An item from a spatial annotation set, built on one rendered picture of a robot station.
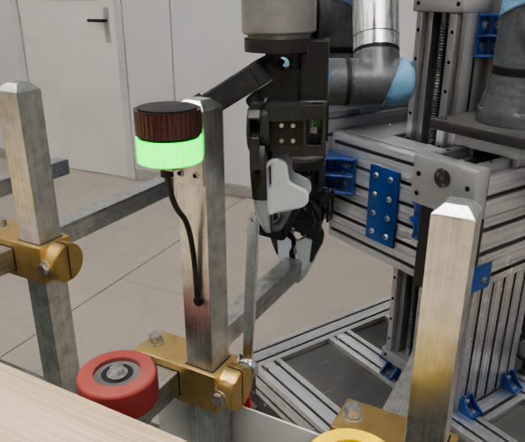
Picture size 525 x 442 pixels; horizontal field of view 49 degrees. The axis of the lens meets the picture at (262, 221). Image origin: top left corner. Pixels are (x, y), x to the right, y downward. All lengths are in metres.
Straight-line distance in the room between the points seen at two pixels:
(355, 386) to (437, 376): 1.21
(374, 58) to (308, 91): 0.38
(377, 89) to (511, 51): 0.26
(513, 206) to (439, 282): 0.62
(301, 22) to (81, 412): 0.42
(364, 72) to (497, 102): 0.27
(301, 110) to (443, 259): 0.21
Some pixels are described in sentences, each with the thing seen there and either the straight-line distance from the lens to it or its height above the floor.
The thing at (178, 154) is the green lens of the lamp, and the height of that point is 1.13.
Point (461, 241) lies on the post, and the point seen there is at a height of 1.08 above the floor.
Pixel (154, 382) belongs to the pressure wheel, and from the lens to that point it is 0.61.
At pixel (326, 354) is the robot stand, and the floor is 0.21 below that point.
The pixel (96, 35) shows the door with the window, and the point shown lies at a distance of 4.21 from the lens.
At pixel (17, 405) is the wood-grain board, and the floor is 0.90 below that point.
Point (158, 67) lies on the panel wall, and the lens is 3.93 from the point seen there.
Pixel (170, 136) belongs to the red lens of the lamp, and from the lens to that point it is 0.51.
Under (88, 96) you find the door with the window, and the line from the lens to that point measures 4.34.
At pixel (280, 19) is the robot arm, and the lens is 0.58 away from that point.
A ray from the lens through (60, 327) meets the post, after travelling 0.83.
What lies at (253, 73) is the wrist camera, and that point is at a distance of 0.60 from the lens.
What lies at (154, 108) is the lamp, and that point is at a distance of 0.53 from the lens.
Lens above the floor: 1.27
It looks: 22 degrees down
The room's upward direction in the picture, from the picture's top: straight up
